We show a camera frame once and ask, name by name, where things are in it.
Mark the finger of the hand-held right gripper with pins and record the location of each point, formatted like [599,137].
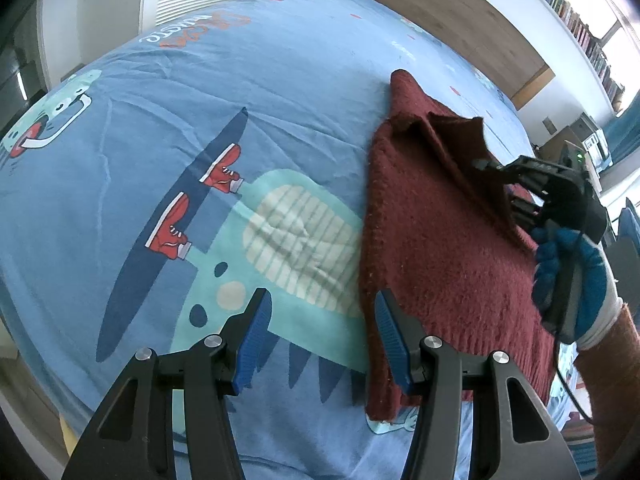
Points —
[525,210]
[495,167]

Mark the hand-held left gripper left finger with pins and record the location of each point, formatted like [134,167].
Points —
[252,345]

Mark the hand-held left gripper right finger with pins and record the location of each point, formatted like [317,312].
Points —
[392,340]

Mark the maroon knit sweater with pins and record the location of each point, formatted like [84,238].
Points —
[440,240]

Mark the person's right forearm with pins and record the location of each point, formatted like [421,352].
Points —
[612,385]

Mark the person's right hand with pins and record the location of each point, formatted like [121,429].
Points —
[592,280]

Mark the teal curtain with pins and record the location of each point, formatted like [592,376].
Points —
[622,135]

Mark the grey chair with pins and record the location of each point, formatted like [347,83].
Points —
[622,260]

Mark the wooden headboard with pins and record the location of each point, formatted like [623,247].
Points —
[450,15]

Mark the row of books on shelf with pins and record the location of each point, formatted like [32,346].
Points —
[575,20]

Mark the blue dinosaur print bedsheet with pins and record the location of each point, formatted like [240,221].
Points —
[200,135]

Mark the wall switch plate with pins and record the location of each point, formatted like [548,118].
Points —
[549,125]

